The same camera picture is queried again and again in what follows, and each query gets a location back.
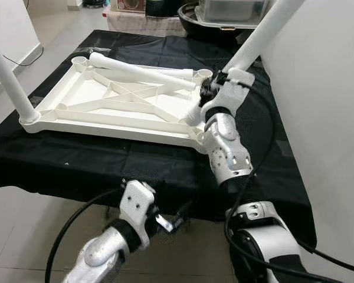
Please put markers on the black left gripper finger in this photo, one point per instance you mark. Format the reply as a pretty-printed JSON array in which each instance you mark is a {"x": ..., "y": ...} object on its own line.
[{"x": 184, "y": 213}]

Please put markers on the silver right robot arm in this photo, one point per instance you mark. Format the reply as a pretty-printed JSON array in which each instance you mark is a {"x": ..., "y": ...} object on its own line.
[{"x": 227, "y": 147}]

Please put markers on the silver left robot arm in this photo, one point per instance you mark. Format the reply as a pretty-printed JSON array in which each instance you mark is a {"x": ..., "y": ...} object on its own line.
[{"x": 100, "y": 253}]

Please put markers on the black wok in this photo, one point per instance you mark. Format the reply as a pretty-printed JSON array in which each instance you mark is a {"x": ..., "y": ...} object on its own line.
[{"x": 192, "y": 26}]

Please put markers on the clear plastic storage box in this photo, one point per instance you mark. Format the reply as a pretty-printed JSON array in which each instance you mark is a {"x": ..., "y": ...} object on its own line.
[{"x": 230, "y": 12}]

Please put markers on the black tablecloth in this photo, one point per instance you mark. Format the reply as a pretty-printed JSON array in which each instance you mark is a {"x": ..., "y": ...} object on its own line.
[{"x": 106, "y": 159}]

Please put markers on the dark bag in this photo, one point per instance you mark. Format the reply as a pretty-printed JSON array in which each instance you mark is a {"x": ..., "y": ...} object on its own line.
[{"x": 165, "y": 7}]

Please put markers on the grey stone ledge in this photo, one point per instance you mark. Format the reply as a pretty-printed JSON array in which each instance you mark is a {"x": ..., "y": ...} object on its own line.
[{"x": 141, "y": 23}]

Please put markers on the clear tape patch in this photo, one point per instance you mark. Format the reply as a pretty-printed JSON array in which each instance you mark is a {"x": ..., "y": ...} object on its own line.
[
  {"x": 284, "y": 148},
  {"x": 94, "y": 47}
]

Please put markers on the white plastic table top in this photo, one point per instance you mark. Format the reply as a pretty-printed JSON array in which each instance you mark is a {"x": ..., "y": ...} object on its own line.
[{"x": 88, "y": 88}]

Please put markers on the mop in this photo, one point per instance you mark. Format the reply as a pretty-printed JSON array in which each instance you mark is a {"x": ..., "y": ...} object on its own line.
[{"x": 94, "y": 3}]

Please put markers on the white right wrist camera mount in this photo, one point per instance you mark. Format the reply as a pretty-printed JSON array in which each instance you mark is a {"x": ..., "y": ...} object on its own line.
[{"x": 233, "y": 91}]

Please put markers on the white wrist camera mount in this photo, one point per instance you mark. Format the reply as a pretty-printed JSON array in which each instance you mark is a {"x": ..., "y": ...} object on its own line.
[
  {"x": 135, "y": 200},
  {"x": 233, "y": 91}
]

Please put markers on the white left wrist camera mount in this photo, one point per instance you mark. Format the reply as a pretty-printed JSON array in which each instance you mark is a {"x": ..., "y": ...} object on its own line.
[{"x": 135, "y": 200}]

